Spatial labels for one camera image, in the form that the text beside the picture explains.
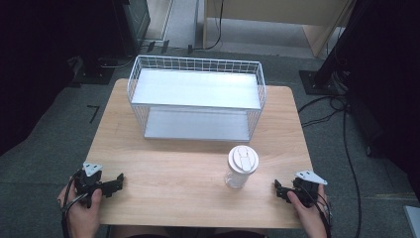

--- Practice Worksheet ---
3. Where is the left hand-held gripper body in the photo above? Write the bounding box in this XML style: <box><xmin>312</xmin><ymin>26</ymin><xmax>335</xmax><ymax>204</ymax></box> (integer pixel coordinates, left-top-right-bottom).
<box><xmin>73</xmin><ymin>161</ymin><xmax>111</xmax><ymax>209</ymax></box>

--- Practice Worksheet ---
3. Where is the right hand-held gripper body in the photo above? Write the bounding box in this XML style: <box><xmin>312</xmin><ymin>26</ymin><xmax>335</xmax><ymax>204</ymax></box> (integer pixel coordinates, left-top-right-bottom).
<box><xmin>286</xmin><ymin>170</ymin><xmax>329</xmax><ymax>209</ymax></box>

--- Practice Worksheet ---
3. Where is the clear cup with white lid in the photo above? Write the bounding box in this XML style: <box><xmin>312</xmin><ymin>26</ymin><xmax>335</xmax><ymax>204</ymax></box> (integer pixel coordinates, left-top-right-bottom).
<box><xmin>224</xmin><ymin>145</ymin><xmax>260</xmax><ymax>189</ymax></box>

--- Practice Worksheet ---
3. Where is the white wire shelf rack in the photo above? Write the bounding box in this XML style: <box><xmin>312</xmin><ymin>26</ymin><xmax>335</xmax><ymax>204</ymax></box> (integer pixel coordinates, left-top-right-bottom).
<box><xmin>126</xmin><ymin>55</ymin><xmax>267</xmax><ymax>143</ymax></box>

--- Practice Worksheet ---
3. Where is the person's right hand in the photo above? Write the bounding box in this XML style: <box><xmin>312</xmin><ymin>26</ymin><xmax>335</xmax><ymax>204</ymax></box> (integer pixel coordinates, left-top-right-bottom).
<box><xmin>286</xmin><ymin>184</ymin><xmax>331</xmax><ymax>238</ymax></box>

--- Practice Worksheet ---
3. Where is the person's left hand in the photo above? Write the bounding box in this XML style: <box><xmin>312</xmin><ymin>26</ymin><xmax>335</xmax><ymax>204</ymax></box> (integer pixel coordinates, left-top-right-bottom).
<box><xmin>56</xmin><ymin>185</ymin><xmax>104</xmax><ymax>238</ymax></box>

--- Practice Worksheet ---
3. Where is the black floor plate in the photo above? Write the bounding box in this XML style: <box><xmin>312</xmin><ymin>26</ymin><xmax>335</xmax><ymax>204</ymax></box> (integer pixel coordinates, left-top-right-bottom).
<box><xmin>67</xmin><ymin>55</ymin><xmax>121</xmax><ymax>88</ymax></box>

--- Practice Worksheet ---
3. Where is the black metal stand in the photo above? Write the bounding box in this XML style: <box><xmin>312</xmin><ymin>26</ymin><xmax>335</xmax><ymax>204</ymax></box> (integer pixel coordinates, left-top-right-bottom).
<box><xmin>298</xmin><ymin>0</ymin><xmax>374</xmax><ymax>97</ymax></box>

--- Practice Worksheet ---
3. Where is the dark curtain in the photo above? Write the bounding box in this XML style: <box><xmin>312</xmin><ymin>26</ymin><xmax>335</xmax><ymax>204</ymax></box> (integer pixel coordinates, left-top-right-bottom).
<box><xmin>0</xmin><ymin>0</ymin><xmax>115</xmax><ymax>157</ymax></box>

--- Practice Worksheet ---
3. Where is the black equipment case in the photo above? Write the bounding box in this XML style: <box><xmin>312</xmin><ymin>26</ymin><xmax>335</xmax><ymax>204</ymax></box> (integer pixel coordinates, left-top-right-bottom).
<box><xmin>112</xmin><ymin>0</ymin><xmax>152</xmax><ymax>58</ymax></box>

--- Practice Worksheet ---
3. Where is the light wooden desk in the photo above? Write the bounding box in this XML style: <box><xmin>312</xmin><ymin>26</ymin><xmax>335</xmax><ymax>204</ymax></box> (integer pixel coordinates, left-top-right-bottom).
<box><xmin>202</xmin><ymin>0</ymin><xmax>357</xmax><ymax>60</ymax></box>

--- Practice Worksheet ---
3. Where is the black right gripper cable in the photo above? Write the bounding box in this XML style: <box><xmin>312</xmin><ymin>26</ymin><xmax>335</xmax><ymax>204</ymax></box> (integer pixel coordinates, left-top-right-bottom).
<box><xmin>305</xmin><ymin>183</ymin><xmax>333</xmax><ymax>238</ymax></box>

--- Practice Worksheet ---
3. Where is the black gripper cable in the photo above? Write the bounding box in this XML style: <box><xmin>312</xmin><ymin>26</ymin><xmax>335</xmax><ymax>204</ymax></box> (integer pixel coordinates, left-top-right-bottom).
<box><xmin>305</xmin><ymin>183</ymin><xmax>333</xmax><ymax>238</ymax></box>
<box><xmin>59</xmin><ymin>170</ymin><xmax>91</xmax><ymax>238</ymax></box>

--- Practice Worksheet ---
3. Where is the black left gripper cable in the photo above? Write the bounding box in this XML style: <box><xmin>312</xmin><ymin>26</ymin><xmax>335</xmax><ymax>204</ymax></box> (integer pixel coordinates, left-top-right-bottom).
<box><xmin>59</xmin><ymin>170</ymin><xmax>91</xmax><ymax>238</ymax></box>

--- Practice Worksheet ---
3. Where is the black floor cable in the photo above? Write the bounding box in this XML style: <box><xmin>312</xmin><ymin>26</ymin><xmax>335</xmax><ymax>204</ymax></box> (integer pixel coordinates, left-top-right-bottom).
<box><xmin>297</xmin><ymin>94</ymin><xmax>364</xmax><ymax>238</ymax></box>

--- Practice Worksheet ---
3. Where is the black hanging cable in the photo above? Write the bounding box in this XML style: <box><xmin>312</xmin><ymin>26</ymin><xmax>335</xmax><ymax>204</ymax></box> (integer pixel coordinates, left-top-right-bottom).
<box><xmin>187</xmin><ymin>0</ymin><xmax>226</xmax><ymax>56</ymax></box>

